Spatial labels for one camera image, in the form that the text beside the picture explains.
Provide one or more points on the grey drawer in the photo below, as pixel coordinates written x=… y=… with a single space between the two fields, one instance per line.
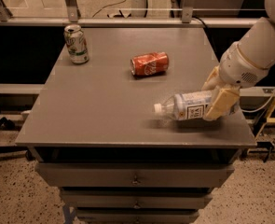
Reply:
x=136 y=216
x=136 y=199
x=134 y=175

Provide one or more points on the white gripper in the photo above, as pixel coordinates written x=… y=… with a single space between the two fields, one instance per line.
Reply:
x=238 y=66

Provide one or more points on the grey drawer cabinet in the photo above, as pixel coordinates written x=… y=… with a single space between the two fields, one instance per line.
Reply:
x=99 y=112

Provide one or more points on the yellow metal stand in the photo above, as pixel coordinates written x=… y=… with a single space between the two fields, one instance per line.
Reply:
x=266 y=118

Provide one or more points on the green white soda can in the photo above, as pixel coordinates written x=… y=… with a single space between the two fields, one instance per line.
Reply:
x=76 y=43

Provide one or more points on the blue label plastic bottle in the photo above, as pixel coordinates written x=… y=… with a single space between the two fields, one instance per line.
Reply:
x=184 y=106

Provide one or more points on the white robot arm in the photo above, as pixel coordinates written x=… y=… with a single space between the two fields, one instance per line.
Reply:
x=258 y=44

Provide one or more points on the top grey drawer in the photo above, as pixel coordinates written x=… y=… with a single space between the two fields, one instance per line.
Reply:
x=134 y=175

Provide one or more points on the metal window rail frame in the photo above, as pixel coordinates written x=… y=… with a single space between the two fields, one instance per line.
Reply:
x=132 y=13

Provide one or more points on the middle grey drawer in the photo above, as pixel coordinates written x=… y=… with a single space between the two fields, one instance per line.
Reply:
x=136 y=199

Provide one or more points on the red coke can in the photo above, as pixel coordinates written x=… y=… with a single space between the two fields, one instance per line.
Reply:
x=149 y=64

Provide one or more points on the bottom grey drawer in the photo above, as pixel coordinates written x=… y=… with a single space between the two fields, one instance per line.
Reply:
x=136 y=216

